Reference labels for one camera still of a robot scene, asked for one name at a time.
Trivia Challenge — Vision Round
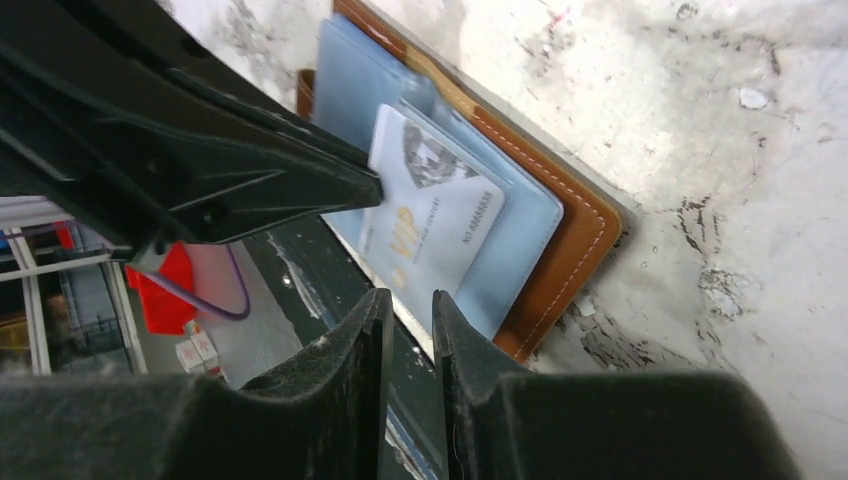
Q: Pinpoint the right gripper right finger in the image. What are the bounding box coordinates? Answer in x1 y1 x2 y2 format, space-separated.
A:
432 290 801 479

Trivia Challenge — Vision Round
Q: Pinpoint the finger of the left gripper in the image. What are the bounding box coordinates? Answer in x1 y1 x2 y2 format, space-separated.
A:
1 1 383 270

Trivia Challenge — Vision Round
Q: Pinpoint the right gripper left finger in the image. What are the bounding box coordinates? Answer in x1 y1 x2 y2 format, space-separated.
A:
1 289 393 479

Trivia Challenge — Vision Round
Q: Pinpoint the brown leather card holder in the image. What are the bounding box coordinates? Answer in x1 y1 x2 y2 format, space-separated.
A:
297 1 623 362

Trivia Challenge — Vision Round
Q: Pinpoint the silver VIP card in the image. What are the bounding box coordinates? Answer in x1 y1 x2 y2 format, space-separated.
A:
358 104 511 319

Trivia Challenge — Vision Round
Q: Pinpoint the red background storage bin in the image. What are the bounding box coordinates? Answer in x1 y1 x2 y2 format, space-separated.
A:
125 243 197 336

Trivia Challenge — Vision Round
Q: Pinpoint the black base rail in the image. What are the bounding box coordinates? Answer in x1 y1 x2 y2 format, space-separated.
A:
244 217 447 479

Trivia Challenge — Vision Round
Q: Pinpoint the white metal shelf frame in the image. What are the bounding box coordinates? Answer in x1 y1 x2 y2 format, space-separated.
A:
1 196 148 376

